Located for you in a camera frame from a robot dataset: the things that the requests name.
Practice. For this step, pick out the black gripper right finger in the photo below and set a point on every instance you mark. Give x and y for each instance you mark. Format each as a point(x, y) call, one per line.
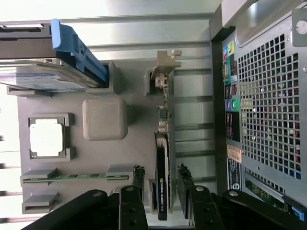
point(201, 208)

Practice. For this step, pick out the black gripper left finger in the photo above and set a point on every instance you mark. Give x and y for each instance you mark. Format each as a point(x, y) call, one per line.
point(132, 208)

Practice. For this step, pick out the grey plastic parts rack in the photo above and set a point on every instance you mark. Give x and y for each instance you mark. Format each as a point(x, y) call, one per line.
point(103, 155)

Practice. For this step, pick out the green RAM stick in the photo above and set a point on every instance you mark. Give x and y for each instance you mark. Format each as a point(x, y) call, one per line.
point(79, 176)

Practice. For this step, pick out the silver CPU chip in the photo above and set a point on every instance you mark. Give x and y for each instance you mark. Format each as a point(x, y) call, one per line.
point(46, 140)

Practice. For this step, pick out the open grey PC case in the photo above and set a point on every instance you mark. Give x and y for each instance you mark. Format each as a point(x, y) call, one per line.
point(263, 95)

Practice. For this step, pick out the hard disk in blue carrier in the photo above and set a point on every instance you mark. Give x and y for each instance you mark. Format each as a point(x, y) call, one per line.
point(36, 67)

